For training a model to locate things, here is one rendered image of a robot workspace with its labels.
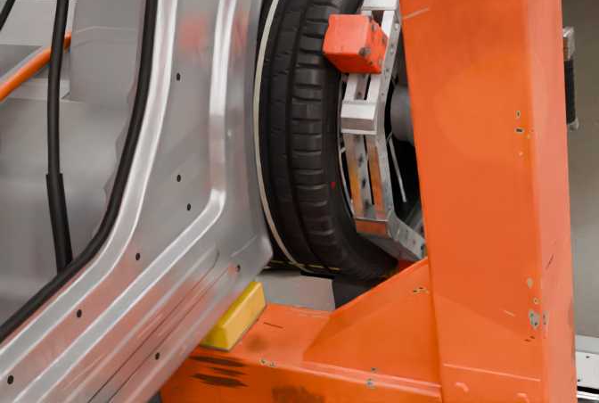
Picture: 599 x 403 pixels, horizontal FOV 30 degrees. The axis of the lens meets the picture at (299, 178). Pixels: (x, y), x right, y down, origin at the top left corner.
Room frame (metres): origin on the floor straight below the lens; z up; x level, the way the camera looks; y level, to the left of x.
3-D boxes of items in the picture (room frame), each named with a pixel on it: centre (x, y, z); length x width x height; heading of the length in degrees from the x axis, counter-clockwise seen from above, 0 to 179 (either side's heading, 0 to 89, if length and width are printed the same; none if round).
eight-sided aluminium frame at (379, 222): (1.92, -0.24, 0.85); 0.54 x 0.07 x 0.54; 150
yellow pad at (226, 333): (1.58, 0.18, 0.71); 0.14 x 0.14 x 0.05; 60
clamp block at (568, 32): (1.97, -0.51, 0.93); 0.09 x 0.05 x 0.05; 60
